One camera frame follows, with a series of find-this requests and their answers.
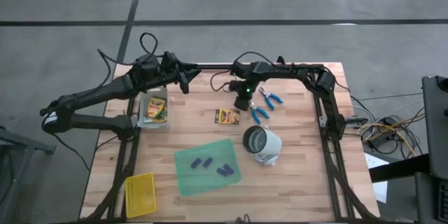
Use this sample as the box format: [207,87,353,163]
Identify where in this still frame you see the grey metal cart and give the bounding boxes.
[0,125,57,224]

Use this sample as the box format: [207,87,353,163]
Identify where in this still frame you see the black camera cable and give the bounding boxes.
[97,31,159,67]
[209,50,274,94]

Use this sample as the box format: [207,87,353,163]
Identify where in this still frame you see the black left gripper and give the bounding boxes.
[157,62,203,95]

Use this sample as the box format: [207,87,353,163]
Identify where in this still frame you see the white metal mug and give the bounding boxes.
[241,125,283,166]

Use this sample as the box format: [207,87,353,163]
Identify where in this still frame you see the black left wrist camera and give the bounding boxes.
[161,51,180,70]

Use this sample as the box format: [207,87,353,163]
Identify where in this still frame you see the white paper sheet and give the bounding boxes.
[363,152,390,204]

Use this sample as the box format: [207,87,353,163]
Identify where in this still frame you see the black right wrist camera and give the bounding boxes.
[228,79,243,94]

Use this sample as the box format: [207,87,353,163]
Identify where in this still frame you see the blue-handled pliers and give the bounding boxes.
[246,100,271,125]
[258,86,284,111]

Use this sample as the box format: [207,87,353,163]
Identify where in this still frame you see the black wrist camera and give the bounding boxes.
[228,79,243,94]
[161,51,180,70]

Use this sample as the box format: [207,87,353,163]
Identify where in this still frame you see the green translucent plastic tray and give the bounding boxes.
[173,138,243,197]

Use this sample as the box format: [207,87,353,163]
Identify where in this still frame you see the yellow floor cable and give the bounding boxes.
[358,113,426,158]

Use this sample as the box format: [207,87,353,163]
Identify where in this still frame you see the black desk beam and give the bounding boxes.
[368,153,432,183]

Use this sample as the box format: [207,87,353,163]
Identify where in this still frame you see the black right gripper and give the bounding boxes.
[233,80,255,111]

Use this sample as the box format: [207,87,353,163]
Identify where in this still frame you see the tangled floor cables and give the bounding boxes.
[349,92,427,158]

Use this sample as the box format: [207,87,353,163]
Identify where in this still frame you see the white plastic bin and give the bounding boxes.
[136,86,171,130]

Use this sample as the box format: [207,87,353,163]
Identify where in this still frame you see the black aluminium rig frame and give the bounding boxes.
[79,62,382,223]

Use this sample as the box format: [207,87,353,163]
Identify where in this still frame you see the black side desk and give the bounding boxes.
[421,74,448,224]

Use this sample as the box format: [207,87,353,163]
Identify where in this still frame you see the yellow perforated plastic basket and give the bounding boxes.
[124,171,158,219]

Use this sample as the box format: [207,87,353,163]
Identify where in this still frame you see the yellow Crayola crayon box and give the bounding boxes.
[143,107,169,125]
[213,108,242,126]
[144,95,167,119]

